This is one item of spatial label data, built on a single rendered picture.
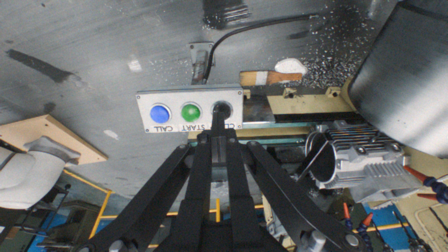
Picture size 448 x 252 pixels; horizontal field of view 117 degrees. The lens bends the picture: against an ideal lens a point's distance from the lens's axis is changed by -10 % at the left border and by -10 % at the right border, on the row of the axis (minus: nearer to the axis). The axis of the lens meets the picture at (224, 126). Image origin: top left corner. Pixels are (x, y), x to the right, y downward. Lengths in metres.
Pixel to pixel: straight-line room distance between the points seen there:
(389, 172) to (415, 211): 0.26
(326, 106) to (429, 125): 0.33
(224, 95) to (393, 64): 0.26
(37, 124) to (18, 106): 0.09
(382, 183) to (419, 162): 0.11
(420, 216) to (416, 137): 0.48
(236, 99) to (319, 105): 0.41
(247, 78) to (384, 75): 0.33
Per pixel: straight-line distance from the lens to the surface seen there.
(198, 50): 0.48
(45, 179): 1.01
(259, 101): 0.55
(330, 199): 0.76
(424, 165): 0.61
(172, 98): 0.26
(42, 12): 0.63
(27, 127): 1.02
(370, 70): 0.38
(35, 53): 0.72
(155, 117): 0.27
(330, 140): 0.48
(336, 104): 0.66
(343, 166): 0.49
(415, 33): 0.34
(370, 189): 0.55
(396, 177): 0.58
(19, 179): 0.99
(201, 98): 0.25
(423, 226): 0.82
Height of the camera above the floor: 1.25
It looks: 42 degrees down
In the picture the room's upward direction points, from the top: 178 degrees clockwise
